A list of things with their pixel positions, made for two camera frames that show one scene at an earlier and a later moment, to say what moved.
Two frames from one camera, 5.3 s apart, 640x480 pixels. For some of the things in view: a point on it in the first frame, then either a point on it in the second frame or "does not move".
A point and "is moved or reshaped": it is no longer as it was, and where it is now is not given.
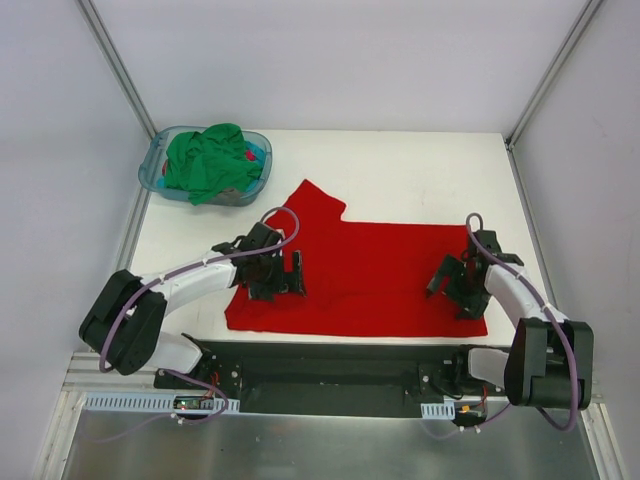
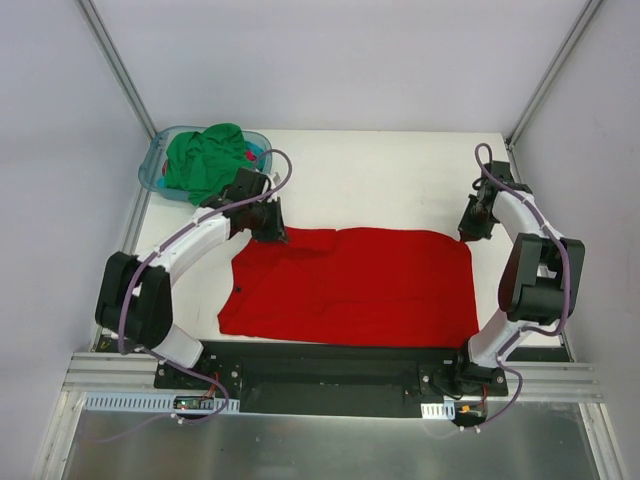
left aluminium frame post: x=96 y=24 does not move
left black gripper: x=279 y=281 → x=270 y=223
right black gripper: x=460 y=282 → x=473 y=226
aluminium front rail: x=86 y=376 does not move
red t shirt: x=361 y=278 is moved or reshaped
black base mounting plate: x=327 y=378 does not move
